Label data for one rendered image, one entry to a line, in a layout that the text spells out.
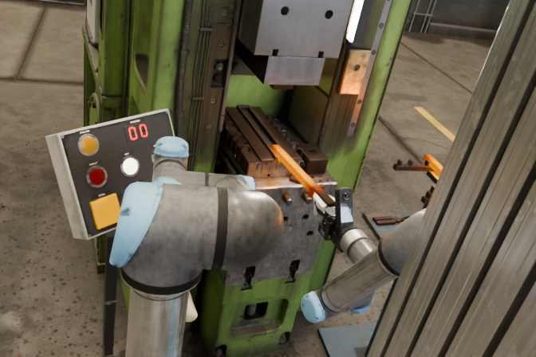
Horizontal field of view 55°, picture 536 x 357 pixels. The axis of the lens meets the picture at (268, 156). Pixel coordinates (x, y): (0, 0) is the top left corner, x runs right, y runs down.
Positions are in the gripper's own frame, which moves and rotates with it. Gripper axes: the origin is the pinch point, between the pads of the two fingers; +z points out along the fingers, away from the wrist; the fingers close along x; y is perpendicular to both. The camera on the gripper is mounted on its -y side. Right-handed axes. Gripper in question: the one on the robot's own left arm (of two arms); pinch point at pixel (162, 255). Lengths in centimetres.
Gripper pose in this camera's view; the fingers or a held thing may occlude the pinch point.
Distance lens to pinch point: 139.0
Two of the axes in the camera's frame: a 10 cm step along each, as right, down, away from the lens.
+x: 9.8, 1.6, 0.8
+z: -1.8, 8.6, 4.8
